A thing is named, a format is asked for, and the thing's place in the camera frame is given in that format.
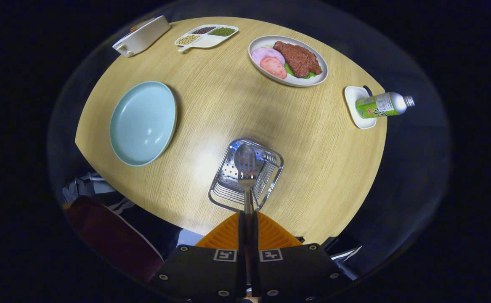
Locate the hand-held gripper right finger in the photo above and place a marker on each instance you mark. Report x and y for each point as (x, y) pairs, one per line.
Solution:
(255, 252)

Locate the grey white cloth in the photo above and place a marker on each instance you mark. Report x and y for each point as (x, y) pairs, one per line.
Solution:
(81, 185)

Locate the brown steak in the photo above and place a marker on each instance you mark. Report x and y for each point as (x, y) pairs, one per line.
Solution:
(298, 59)

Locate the pile of dark beans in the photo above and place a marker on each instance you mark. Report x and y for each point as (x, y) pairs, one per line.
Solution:
(203, 30)

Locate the dark red chair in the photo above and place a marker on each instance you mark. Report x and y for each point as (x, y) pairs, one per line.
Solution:
(106, 240)

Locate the green lettuce leaf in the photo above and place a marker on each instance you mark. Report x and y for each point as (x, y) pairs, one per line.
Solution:
(289, 72)

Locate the brown toast slice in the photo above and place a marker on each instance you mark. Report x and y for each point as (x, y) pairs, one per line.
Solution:
(138, 26)

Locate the pile of green beans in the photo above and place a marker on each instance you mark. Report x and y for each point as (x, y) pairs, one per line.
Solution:
(222, 31)

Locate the pile of yellow beans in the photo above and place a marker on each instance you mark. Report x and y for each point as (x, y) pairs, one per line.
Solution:
(187, 39)

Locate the white flat object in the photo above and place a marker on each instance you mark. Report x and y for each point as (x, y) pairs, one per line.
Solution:
(346, 259)

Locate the white square coaster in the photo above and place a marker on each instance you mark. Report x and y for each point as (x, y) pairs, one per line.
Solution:
(352, 99)

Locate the white divided dish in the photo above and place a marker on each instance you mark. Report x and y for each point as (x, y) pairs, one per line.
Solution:
(209, 41)

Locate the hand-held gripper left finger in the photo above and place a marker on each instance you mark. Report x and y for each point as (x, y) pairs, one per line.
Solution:
(242, 252)

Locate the red pink meat slice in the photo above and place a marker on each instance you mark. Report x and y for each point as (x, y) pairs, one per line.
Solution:
(274, 67)

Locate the white toaster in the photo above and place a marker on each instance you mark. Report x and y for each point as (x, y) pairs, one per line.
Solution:
(144, 38)

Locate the silver bottle green label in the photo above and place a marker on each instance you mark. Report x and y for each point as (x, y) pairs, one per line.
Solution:
(380, 105)

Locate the metal cutlery rack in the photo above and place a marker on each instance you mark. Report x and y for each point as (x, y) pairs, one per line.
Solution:
(224, 185)

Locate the light blue plate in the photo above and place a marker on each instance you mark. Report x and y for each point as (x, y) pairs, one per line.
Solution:
(142, 124)

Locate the pale pink ham slice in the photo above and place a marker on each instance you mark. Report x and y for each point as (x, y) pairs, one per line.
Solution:
(262, 54)

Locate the white oval food plate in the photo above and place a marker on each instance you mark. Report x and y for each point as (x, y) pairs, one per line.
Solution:
(258, 42)

